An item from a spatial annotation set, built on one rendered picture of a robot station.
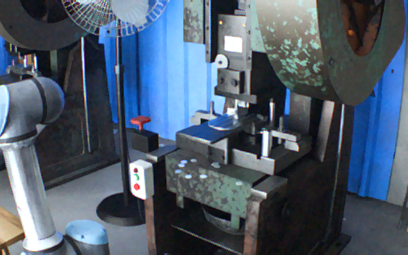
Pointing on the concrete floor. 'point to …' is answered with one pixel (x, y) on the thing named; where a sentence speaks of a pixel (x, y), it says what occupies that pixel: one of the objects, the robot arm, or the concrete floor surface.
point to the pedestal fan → (107, 209)
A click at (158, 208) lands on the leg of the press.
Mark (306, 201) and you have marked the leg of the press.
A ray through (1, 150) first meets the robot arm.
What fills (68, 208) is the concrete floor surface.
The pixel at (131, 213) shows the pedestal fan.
